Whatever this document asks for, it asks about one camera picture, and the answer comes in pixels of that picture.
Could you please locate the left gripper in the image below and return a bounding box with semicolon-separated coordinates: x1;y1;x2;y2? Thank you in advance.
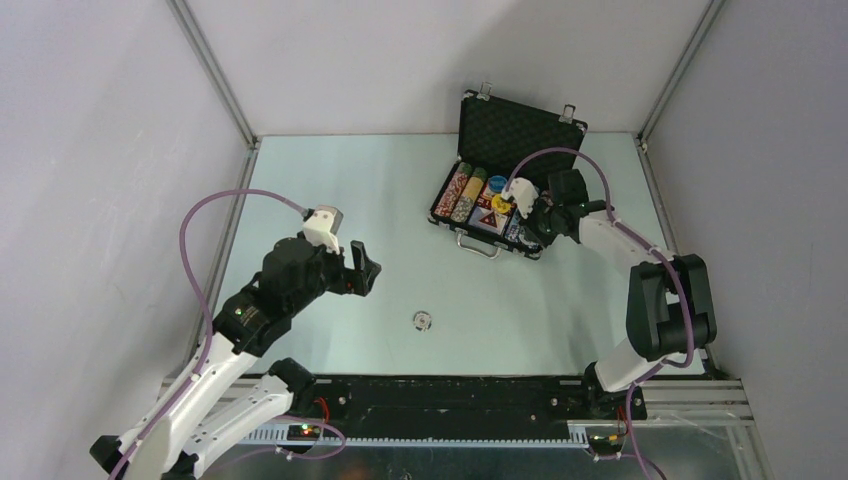
286;236;380;315

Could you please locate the blue dealer button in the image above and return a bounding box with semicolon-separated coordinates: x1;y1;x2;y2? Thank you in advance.
488;175;508;193

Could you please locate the grey poker chip stack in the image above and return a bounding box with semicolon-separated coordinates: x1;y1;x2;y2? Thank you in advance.
450;167;488;223

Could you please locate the white poker chip front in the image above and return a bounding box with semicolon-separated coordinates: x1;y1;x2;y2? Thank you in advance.
412;311;432;332

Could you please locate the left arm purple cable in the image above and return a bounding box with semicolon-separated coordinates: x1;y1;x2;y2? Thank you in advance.
109;188;347;480

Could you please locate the light blue chip stack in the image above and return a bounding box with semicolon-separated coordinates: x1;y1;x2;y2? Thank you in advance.
504;213;538;249

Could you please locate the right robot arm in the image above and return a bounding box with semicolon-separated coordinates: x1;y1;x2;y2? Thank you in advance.
342;169;715;418

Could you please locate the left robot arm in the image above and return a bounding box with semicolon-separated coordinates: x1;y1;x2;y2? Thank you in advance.
89;205;381;479

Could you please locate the yellow big blind button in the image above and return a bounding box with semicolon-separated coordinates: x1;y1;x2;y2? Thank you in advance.
491;194;512;215

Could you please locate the blue playing card deck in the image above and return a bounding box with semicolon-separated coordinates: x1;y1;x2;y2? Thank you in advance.
468;206;510;236

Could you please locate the all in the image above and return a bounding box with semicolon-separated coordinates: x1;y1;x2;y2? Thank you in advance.
470;207;501;234

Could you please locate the black poker set case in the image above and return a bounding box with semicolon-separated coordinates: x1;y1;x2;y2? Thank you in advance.
427;83;588;260

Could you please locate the red poker chip stack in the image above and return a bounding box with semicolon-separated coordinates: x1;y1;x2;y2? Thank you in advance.
434;162;473;217

